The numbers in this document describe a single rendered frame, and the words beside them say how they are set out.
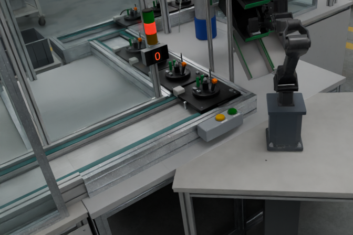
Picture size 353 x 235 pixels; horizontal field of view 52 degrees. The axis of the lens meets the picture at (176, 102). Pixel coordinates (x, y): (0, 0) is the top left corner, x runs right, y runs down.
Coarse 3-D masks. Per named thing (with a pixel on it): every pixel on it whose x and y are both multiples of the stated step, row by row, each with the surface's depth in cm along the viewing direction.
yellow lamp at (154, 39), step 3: (156, 33) 164; (147, 36) 163; (150, 36) 163; (153, 36) 163; (156, 36) 164; (147, 39) 164; (150, 39) 163; (153, 39) 164; (156, 39) 164; (147, 42) 166; (150, 42) 164; (153, 42) 164; (156, 42) 165
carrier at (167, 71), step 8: (176, 64) 196; (160, 72) 205; (168, 72) 197; (176, 72) 198; (184, 72) 197; (192, 72) 200; (200, 72) 199; (160, 80) 197; (168, 80) 196; (176, 80) 194; (184, 80) 194; (192, 80) 193; (168, 88) 189
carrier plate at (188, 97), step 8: (200, 80) 192; (208, 80) 191; (184, 88) 187; (224, 88) 182; (232, 88) 181; (184, 96) 180; (192, 96) 179; (224, 96) 176; (232, 96) 175; (192, 104) 173; (200, 104) 172; (208, 104) 171; (216, 104) 171; (200, 112) 168
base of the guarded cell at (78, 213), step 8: (32, 120) 199; (80, 200) 143; (72, 208) 140; (80, 208) 140; (72, 216) 137; (80, 216) 137; (56, 224) 135; (64, 224) 134; (72, 224) 137; (80, 224) 140; (88, 224) 142; (40, 232) 132; (48, 232) 132; (56, 232) 134; (64, 232) 139; (72, 232) 138; (80, 232) 141; (88, 232) 143
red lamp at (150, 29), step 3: (144, 24) 161; (147, 24) 160; (150, 24) 160; (153, 24) 161; (144, 27) 162; (147, 27) 161; (150, 27) 160; (153, 27) 161; (147, 30) 162; (150, 30) 161; (153, 30) 162; (156, 30) 164; (147, 33) 162; (150, 33) 162; (153, 33) 162
